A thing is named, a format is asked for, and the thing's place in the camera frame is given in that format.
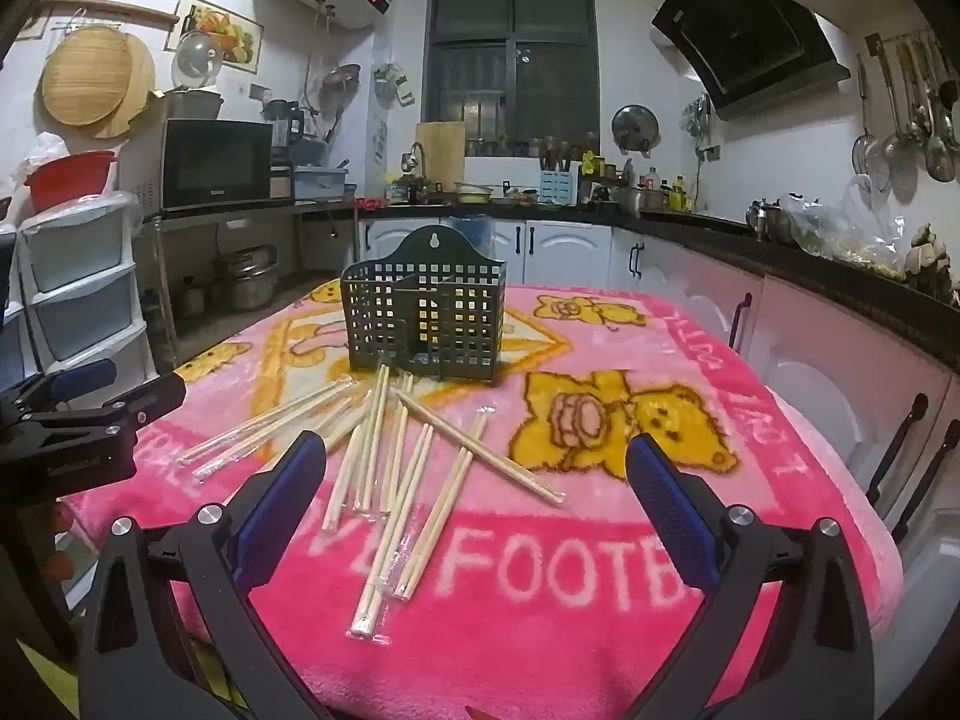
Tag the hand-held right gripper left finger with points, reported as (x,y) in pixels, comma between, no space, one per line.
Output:
(281,510)

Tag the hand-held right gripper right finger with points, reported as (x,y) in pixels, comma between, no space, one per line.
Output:
(671,517)

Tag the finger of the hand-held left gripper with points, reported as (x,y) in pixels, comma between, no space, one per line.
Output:
(79,377)
(142,401)

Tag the bunch of wooden chopsticks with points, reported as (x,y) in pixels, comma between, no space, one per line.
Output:
(373,427)

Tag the dark green plastic utensil holder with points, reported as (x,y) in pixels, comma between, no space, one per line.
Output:
(405,255)

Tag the row of hanging metal utensils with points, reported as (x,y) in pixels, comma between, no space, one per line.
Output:
(900,142)

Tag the plastic drawer unit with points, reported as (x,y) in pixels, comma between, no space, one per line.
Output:
(82,292)

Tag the stacked steel pots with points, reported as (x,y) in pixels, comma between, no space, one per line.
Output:
(247,277)

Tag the pink printed blanket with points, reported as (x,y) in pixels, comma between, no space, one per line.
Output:
(570,645)

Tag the red plastic basin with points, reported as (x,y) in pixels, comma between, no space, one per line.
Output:
(71,180)

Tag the metal shelf rack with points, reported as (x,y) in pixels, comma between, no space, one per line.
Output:
(225,221)

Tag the black microwave oven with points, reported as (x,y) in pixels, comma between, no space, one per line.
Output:
(217,161)

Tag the light blue plastic box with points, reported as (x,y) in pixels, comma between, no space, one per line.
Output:
(319,181)

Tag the white kitchen cabinets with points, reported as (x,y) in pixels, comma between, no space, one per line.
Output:
(570,247)

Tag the round wooden board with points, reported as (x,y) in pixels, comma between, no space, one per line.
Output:
(142,90)

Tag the black kitchen countertop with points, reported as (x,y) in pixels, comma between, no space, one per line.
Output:
(825,266)

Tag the grey pot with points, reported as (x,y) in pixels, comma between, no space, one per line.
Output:
(191,105)

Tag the round bamboo board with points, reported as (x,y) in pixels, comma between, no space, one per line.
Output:
(86,75)

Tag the black blender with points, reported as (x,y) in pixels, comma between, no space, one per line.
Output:
(281,124)

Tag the small steel kettle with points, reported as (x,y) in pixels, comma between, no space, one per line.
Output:
(757,219)

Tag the large steel kettle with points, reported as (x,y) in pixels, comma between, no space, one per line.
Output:
(784,223)

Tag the steel cooking pot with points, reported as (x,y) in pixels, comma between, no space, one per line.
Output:
(641,200)

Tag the cluster of condiment bottles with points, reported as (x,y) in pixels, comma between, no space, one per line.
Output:
(671,195)

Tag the glass pot lid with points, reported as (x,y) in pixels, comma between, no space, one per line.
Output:
(196,58)

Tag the blue plastic bucket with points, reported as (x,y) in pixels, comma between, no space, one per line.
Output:
(472,229)

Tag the clear plastic food bags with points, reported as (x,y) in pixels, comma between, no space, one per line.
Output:
(855,229)

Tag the blue knife block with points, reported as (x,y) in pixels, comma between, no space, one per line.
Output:
(559,187)

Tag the metal faucet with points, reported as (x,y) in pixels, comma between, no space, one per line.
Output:
(412,159)

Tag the brown lumpy root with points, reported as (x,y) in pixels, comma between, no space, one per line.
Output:
(928,259)

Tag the bowl by sink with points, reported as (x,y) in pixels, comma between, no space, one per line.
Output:
(472,193)

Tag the wooden rolling pin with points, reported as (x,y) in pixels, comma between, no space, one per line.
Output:
(112,7)

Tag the hanging small pan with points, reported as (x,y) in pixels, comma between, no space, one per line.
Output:
(341,82)

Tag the wooden cutting board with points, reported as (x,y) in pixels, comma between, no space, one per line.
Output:
(441,150)

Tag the metal pot lid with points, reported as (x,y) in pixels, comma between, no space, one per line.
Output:
(636,127)

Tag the hanging small kitchen tools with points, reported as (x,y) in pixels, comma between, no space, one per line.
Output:
(696,120)

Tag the hanging printed package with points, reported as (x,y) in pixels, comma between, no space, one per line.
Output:
(396,86)

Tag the dark kitchen window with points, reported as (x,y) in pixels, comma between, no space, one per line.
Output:
(510,52)

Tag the black range hood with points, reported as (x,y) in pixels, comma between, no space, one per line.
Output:
(742,30)

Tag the wall socket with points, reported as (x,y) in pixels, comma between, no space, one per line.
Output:
(711,153)

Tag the fruit wall poster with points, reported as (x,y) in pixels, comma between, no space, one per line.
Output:
(225,30)

